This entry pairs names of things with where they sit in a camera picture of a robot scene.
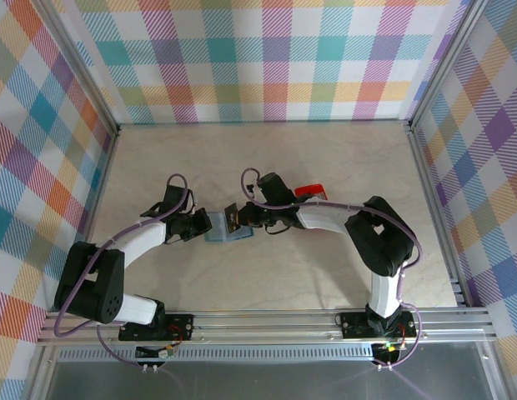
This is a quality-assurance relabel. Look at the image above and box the dark credit card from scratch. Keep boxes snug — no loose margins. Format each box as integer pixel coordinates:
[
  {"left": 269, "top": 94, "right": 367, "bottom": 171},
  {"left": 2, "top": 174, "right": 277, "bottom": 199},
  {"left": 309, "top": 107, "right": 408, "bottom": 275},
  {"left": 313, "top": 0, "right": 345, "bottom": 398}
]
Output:
[{"left": 223, "top": 202, "right": 242, "bottom": 234}]

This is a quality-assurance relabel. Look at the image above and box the blue card holder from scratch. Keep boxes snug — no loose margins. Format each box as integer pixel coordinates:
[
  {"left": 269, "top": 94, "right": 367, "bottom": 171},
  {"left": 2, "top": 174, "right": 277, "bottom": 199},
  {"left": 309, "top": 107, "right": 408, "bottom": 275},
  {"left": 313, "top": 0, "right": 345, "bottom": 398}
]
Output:
[{"left": 203, "top": 210, "right": 255, "bottom": 243}]

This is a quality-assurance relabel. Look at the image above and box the red plastic bin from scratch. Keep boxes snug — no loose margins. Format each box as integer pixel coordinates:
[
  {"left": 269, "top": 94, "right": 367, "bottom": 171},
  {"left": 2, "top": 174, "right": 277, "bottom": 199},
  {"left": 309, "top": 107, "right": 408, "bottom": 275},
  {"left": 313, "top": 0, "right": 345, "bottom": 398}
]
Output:
[{"left": 294, "top": 182, "right": 329, "bottom": 202}]

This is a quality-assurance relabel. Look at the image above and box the grey metal sheet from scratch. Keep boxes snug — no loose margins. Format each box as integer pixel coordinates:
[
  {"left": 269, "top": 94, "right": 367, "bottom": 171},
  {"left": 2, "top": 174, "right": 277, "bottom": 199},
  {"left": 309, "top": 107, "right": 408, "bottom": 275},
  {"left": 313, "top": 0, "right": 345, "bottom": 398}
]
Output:
[{"left": 31, "top": 341, "right": 504, "bottom": 400}]

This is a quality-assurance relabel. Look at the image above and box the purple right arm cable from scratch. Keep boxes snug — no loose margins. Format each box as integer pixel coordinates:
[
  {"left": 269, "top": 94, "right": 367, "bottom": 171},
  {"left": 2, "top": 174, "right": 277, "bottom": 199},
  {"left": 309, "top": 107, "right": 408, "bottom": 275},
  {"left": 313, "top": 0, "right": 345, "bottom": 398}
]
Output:
[{"left": 240, "top": 167, "right": 424, "bottom": 371}]

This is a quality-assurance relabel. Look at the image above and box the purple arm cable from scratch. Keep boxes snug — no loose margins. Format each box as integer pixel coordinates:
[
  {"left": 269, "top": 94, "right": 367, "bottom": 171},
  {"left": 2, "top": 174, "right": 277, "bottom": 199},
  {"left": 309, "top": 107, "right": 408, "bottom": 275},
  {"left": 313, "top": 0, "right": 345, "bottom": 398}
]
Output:
[
  {"left": 53, "top": 172, "right": 189, "bottom": 368},
  {"left": 240, "top": 167, "right": 424, "bottom": 371}
]

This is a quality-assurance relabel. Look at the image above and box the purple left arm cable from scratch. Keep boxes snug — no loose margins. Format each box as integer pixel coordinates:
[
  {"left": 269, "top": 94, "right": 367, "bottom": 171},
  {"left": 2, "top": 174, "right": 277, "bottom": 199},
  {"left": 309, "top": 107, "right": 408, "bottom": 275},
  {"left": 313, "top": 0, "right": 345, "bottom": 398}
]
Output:
[{"left": 53, "top": 172, "right": 189, "bottom": 368}]

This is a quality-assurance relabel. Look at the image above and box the aluminium side rail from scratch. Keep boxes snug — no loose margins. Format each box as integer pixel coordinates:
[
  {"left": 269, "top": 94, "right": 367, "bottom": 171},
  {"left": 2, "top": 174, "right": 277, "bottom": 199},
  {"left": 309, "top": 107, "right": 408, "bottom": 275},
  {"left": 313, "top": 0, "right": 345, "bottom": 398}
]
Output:
[
  {"left": 407, "top": 124, "right": 469, "bottom": 309},
  {"left": 45, "top": 127, "right": 121, "bottom": 313}
]

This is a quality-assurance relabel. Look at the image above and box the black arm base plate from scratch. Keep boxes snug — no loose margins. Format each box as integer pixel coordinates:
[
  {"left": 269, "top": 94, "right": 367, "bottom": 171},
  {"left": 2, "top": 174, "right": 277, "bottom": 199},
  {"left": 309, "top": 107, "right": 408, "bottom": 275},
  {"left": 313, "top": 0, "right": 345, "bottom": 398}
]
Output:
[
  {"left": 339, "top": 310, "right": 418, "bottom": 339},
  {"left": 118, "top": 312, "right": 196, "bottom": 343}
]

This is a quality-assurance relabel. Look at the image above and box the long aluminium frame rail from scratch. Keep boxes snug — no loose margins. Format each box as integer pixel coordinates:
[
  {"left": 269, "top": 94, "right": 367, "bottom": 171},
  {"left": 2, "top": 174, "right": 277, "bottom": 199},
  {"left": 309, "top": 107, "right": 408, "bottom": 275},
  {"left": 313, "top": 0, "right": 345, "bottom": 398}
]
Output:
[{"left": 36, "top": 310, "right": 498, "bottom": 347}]

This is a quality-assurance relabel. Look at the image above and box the slotted metal cable duct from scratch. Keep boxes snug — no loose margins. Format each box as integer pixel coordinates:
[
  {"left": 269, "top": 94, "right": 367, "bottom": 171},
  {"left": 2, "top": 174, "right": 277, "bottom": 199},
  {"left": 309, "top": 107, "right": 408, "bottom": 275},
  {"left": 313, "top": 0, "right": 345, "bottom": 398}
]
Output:
[{"left": 57, "top": 347, "right": 412, "bottom": 364}]

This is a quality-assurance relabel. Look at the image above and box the aluminium frame post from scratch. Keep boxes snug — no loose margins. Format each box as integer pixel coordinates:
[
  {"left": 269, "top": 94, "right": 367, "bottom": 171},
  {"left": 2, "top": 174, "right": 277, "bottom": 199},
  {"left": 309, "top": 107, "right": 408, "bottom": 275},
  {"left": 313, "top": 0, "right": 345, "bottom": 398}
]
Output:
[
  {"left": 39, "top": 0, "right": 121, "bottom": 138},
  {"left": 407, "top": 0, "right": 489, "bottom": 131}
]

